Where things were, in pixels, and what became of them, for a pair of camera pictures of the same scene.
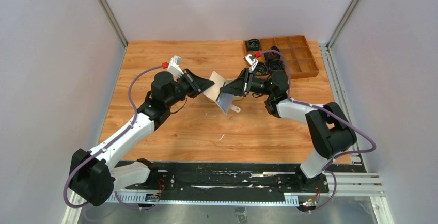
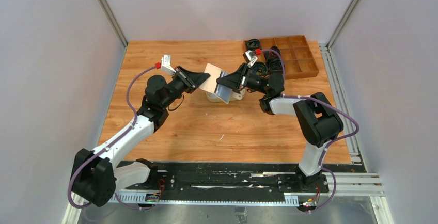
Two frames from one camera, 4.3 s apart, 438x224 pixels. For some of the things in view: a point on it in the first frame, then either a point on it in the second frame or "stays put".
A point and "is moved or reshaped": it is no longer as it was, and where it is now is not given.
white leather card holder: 223,98 is moved or reshaped
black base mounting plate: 230,177 stays put
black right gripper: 246,82 stays put
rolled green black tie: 260,69 stays put
